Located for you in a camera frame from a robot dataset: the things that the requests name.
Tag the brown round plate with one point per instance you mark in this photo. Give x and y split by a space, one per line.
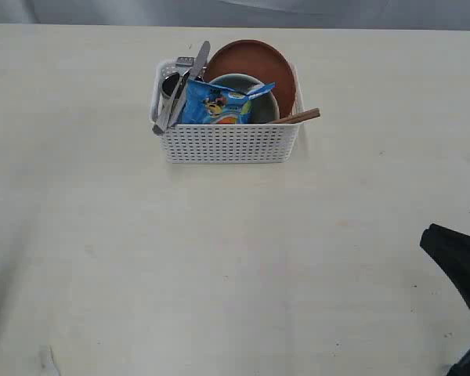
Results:
261 61

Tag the stainless steel knife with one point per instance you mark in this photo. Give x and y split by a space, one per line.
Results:
172 116

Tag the stainless steel cup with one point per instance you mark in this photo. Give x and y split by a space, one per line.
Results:
168 85

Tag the brown wooden chopsticks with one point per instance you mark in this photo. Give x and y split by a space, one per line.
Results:
299 117

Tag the white perforated plastic basket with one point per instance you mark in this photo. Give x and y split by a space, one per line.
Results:
219 143

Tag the blue snack bag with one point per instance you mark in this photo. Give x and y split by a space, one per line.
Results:
215 104

